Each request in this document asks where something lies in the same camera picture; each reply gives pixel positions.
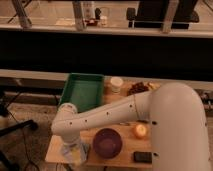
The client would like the blue towel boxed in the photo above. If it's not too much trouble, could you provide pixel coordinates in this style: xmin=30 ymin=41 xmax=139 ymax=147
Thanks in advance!
xmin=61 ymin=143 xmax=90 ymax=166

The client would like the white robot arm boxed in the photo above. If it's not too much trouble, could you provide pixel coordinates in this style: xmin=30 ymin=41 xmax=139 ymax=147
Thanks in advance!
xmin=51 ymin=82 xmax=211 ymax=171

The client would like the white paper cup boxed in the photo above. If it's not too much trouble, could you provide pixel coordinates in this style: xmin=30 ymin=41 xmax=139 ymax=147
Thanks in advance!
xmin=110 ymin=77 xmax=123 ymax=93

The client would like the purple bowl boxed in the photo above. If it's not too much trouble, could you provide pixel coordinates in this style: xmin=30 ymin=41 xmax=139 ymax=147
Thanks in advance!
xmin=92 ymin=128 xmax=123 ymax=159

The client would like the metal spoon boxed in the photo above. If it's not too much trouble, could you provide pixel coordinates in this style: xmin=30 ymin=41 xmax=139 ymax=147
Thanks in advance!
xmin=118 ymin=122 xmax=130 ymax=126

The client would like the green plastic tray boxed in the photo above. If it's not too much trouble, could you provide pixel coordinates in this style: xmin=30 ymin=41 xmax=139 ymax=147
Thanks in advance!
xmin=59 ymin=73 xmax=104 ymax=113

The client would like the yellow apple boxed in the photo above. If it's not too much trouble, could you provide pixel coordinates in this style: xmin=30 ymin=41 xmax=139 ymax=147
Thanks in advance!
xmin=134 ymin=124 xmax=147 ymax=139

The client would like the black remote control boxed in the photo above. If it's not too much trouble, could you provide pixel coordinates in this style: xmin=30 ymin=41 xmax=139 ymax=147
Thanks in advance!
xmin=133 ymin=151 xmax=152 ymax=163

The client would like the black office chair base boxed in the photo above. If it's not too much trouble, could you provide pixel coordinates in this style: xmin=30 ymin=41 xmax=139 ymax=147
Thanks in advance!
xmin=0 ymin=92 xmax=38 ymax=171

